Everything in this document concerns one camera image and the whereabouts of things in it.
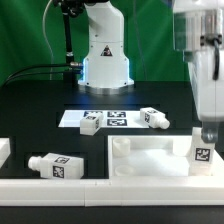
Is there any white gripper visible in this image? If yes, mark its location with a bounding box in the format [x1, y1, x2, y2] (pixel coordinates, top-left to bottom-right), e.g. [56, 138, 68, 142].
[188, 47, 224, 143]

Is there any white square tabletop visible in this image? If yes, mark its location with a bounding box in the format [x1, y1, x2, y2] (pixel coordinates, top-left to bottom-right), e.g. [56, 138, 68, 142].
[107, 134, 224, 181]

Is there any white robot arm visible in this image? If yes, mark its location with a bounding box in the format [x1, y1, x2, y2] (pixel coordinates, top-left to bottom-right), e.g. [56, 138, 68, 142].
[78, 0, 224, 143]

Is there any white sheet with markers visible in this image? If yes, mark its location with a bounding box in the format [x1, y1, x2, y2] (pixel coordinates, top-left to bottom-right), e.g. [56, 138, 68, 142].
[59, 110, 148, 128]

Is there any white front fence bar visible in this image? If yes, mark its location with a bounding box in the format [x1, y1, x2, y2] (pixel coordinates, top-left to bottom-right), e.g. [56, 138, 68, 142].
[0, 177, 224, 207]

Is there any white fence bar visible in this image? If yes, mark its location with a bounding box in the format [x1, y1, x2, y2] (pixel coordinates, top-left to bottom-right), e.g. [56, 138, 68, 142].
[0, 138, 11, 168]
[0, 177, 224, 207]

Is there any white left fence bar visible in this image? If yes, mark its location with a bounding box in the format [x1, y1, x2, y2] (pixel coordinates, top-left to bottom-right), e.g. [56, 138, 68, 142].
[0, 138, 11, 168]

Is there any black camera stand pole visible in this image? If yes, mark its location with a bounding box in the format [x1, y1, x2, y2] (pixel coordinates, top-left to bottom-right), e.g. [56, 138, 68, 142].
[53, 0, 84, 87]

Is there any white thin cable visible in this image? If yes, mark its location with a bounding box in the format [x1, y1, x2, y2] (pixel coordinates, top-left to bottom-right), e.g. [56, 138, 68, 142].
[42, 0, 55, 81]

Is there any black cable pair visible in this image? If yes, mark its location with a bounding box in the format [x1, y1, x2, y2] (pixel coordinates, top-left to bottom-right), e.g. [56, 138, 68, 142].
[1, 62, 84, 88]

